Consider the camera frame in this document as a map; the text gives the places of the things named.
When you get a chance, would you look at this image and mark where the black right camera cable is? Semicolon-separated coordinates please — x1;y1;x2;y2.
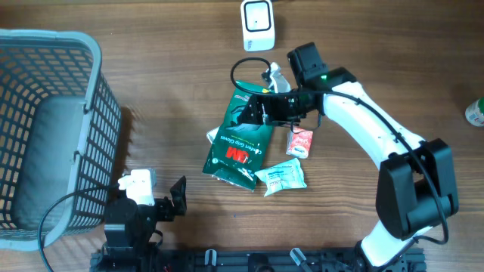
229;57;450;246

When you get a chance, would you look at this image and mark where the grey plastic basket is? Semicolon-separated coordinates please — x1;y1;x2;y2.
1;29;122;252

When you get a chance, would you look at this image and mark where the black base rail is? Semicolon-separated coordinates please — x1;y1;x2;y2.
89;247;427;272

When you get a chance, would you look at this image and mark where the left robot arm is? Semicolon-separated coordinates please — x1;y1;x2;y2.
89;177;187;271

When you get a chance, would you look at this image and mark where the black left camera cable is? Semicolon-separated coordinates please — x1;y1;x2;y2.
36;184;120;272

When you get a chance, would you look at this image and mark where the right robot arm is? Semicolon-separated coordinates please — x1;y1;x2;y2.
236;42;459;271

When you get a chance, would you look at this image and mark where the white barcode scanner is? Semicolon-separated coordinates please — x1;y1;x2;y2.
240;0;275;52

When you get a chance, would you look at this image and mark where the green lid jar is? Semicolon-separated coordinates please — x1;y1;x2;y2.
465;97;484;127

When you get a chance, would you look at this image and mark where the mint wet wipes pack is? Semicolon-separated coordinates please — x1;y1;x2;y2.
255;158;307;197

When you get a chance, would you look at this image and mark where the black camera cable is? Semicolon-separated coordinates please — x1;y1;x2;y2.
36;184;120;272
229;57;450;246

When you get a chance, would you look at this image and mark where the green 3M gloves package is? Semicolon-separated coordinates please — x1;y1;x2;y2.
202;88;273;191

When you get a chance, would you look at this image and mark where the white carton box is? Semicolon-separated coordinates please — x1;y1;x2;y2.
206;127;219;144

